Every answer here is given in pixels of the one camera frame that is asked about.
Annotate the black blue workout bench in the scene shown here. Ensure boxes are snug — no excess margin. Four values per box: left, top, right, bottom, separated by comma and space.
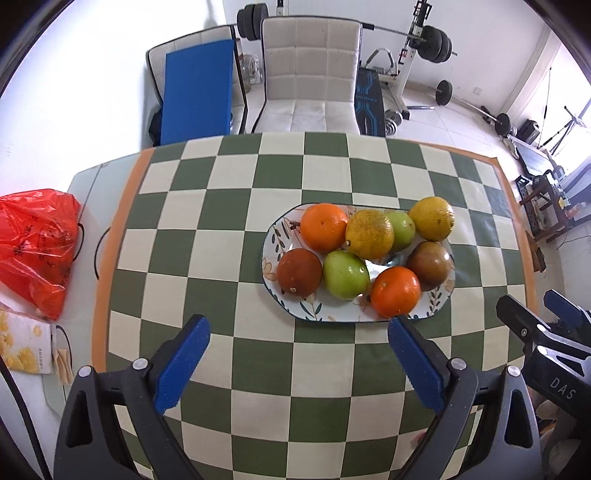
355, 67, 386, 138

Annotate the yellow printed paper box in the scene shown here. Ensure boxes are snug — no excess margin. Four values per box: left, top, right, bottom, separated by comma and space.
0, 302, 75, 385

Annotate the floral oval plate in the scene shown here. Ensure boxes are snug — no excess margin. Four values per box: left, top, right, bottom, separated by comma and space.
261, 203, 456, 323

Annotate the black speaker box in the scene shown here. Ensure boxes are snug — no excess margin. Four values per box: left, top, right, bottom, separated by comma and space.
517, 119, 541, 146

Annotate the green white checkered tablecloth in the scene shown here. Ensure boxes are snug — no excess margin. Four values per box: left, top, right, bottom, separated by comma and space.
91, 131, 536, 480

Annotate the black plastic crate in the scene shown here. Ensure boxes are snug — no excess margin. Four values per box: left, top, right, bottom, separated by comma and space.
514, 174, 532, 206

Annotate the brown green fruit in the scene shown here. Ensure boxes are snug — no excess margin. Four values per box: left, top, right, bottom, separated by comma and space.
406, 241, 454, 292

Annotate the red plastic bag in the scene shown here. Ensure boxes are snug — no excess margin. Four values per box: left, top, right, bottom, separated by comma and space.
0, 188, 84, 321

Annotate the white padded chair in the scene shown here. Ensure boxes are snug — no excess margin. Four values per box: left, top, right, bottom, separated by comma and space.
249, 16, 363, 136

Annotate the blue mat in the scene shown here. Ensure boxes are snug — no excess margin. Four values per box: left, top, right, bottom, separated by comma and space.
160, 39, 234, 146

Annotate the barbell with black weights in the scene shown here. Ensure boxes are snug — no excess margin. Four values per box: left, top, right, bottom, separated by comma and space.
237, 4, 458, 63

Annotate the black cable loop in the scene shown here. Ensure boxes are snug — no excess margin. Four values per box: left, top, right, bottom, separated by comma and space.
93, 226, 114, 280

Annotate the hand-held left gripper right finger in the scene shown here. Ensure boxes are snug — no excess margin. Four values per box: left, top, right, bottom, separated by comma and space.
388, 316, 543, 480

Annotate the yellow citrus fruit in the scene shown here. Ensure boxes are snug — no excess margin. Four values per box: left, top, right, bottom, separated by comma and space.
409, 196, 455, 242
345, 209, 396, 260

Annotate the white squat rack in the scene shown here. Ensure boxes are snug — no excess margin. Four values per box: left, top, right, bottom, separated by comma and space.
365, 0, 444, 121

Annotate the green apple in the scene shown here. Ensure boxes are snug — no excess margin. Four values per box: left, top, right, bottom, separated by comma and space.
385, 210, 417, 253
322, 250, 371, 301

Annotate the small wooden stool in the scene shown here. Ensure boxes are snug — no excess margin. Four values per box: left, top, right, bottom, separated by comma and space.
526, 231, 546, 274

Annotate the orange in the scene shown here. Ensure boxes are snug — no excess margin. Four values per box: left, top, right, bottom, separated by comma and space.
300, 203, 350, 254
370, 266, 422, 319

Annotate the grey treadmill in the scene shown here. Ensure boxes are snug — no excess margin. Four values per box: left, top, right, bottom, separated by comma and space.
507, 135, 565, 177

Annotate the reddish brown fruit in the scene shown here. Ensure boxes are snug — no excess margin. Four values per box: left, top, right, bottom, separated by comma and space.
276, 248, 323, 296

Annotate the dark wooden chair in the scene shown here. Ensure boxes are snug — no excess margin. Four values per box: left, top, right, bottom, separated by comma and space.
517, 170, 583, 243

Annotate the black tripod stand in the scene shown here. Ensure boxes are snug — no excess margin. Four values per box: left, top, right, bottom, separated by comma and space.
539, 105, 588, 154

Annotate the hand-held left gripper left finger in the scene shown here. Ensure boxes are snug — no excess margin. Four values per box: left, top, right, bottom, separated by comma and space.
54, 315, 212, 480

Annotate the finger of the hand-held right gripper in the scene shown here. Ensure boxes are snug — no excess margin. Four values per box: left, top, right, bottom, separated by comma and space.
496, 295, 551, 346
543, 290, 591, 329

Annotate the small barbell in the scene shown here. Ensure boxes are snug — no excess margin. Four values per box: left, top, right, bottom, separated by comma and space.
435, 79, 511, 137

